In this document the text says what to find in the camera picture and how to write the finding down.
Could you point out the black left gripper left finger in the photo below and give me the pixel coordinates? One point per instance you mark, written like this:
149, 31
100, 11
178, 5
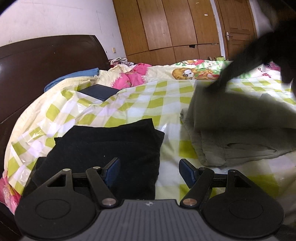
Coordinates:
111, 171

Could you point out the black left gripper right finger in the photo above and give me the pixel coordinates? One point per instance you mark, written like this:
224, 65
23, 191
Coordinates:
189, 173

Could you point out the grey-green pants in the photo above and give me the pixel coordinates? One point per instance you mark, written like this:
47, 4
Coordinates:
229, 129

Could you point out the folded black garment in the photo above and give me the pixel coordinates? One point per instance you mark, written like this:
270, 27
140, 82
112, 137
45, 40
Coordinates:
137, 145

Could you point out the brown wooden door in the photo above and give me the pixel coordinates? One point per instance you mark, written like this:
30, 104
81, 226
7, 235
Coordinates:
236, 18

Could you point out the dark blue flat book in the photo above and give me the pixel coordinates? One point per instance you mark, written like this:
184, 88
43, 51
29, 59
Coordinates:
100, 92

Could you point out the green white checkered sheet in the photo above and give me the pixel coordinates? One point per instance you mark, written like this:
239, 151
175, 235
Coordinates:
60, 108

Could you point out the cartoon print quilt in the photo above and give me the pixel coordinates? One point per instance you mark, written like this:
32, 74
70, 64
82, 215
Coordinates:
124, 76

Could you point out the clutter beside headboard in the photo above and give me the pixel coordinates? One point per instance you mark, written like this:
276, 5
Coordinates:
120, 60

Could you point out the brown wooden wardrobe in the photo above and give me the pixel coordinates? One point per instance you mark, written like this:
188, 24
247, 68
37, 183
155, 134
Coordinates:
166, 32

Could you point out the dark wooden headboard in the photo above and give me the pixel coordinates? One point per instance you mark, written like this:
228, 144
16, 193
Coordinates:
28, 66

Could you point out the silver door handle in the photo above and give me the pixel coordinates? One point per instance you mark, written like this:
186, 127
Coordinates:
228, 36

